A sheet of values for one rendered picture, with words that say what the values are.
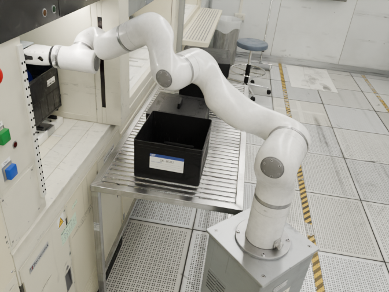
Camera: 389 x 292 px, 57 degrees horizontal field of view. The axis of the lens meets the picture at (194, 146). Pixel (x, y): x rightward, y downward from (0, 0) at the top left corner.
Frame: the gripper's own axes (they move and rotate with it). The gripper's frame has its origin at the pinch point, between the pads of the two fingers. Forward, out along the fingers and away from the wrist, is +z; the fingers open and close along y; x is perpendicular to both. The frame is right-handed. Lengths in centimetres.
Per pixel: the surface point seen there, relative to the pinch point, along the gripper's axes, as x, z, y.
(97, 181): -44, -35, -12
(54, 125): -30.9, -10.9, 2.4
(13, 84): 9, -29, -47
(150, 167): -38, -54, -6
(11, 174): -10, -31, -57
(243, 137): -44, -91, 40
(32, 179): -20, -30, -47
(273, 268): -43, -103, -41
